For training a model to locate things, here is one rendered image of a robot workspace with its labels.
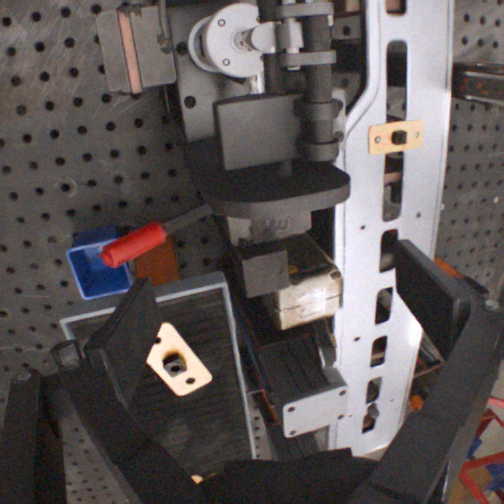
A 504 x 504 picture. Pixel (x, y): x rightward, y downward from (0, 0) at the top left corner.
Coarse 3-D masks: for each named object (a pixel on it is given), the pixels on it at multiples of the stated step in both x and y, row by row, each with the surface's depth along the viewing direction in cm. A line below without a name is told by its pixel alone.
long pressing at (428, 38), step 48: (384, 0) 40; (432, 0) 41; (384, 48) 43; (432, 48) 44; (384, 96) 46; (432, 96) 47; (432, 144) 51; (432, 192) 54; (336, 240) 53; (432, 240) 59; (336, 336) 61; (384, 384) 72; (336, 432) 75; (384, 432) 81
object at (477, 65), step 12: (396, 48) 73; (396, 60) 64; (456, 60) 53; (468, 60) 54; (480, 60) 54; (360, 72) 73; (396, 72) 65; (456, 72) 51; (492, 72) 44; (396, 84) 66; (456, 84) 51
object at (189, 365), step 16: (160, 336) 33; (176, 336) 33; (160, 352) 34; (176, 352) 34; (192, 352) 35; (160, 368) 35; (176, 368) 35; (192, 368) 36; (176, 384) 36; (192, 384) 36
